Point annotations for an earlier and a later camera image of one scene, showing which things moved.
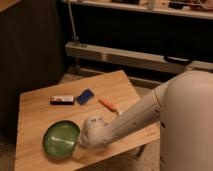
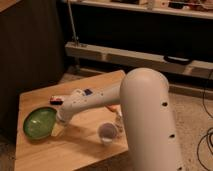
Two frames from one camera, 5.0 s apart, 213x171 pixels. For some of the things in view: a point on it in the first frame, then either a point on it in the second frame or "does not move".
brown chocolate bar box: [62, 99] does not move
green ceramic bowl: [61, 139] to [38, 122]
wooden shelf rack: [154, 40] does not move
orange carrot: [111, 107] does not move
